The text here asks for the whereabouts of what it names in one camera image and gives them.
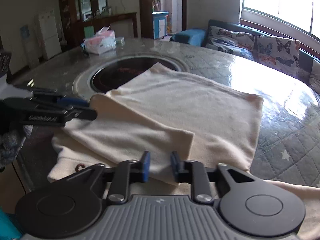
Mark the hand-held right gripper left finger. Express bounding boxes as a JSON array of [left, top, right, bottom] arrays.
[[57, 151, 151, 204]]

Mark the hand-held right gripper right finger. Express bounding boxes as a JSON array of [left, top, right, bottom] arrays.
[[170, 151, 262, 204]]

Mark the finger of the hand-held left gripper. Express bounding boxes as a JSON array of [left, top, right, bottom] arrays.
[[65, 107, 98, 125], [15, 85, 90, 108]]

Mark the cream towel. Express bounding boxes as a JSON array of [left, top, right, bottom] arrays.
[[47, 62, 320, 240]]

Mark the person's left hand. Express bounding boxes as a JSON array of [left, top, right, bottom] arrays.
[[0, 126, 34, 172]]

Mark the round black induction cooktop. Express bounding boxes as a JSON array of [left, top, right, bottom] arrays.
[[72, 55, 187, 99]]

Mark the dark chair back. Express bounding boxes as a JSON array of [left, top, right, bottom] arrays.
[[0, 51, 12, 83]]

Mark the pink and white tissue pack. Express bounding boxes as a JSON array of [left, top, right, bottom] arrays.
[[84, 26, 117, 55]]

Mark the white water dispenser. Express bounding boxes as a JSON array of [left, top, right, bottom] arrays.
[[19, 24, 39, 69]]

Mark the white refrigerator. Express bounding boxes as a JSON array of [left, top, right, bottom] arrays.
[[37, 8, 62, 60]]

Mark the wooden display cabinet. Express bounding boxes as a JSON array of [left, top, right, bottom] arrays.
[[58, 0, 108, 22]]

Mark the blue white box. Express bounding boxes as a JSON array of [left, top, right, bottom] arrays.
[[152, 11, 170, 40]]

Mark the teal object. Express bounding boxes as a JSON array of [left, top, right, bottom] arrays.
[[0, 206, 23, 240]]

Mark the bluish butterfly print pillow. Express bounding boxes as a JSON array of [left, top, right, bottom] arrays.
[[205, 41, 255, 61]]

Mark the blue corner sofa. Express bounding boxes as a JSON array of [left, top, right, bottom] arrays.
[[170, 19, 320, 93]]

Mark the dark wooden door frame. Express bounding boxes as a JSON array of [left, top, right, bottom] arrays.
[[139, 0, 188, 39]]

